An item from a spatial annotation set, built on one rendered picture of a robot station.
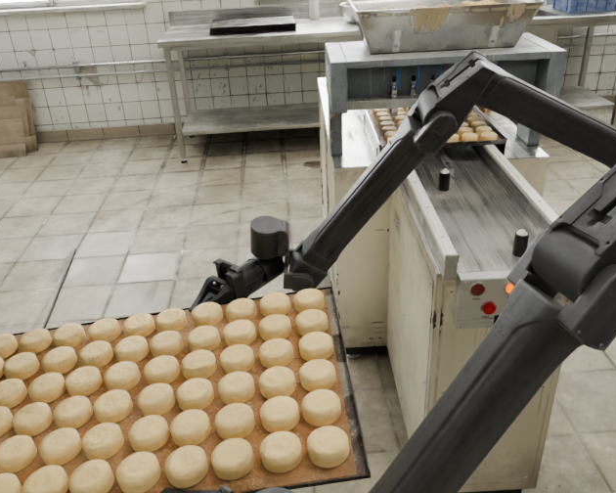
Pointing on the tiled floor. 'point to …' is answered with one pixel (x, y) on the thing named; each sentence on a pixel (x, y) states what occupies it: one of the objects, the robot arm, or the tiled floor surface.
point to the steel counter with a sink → (546, 22)
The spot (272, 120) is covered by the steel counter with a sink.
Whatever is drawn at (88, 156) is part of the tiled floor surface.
